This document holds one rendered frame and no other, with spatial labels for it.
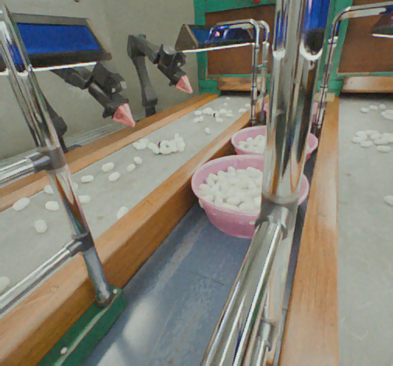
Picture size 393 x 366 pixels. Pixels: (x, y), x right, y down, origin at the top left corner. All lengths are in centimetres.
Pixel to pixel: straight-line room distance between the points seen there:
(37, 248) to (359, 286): 54
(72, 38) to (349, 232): 59
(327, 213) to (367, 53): 112
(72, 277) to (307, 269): 34
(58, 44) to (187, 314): 47
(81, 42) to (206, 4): 124
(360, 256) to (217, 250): 25
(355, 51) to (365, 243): 115
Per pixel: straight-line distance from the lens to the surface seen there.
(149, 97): 147
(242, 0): 160
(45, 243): 56
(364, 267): 48
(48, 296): 43
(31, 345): 42
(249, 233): 54
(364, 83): 149
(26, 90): 28
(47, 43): 47
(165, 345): 44
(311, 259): 42
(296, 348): 34
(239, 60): 161
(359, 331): 40
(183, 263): 51
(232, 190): 58
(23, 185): 77
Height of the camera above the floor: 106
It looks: 28 degrees down
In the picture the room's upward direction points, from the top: 4 degrees counter-clockwise
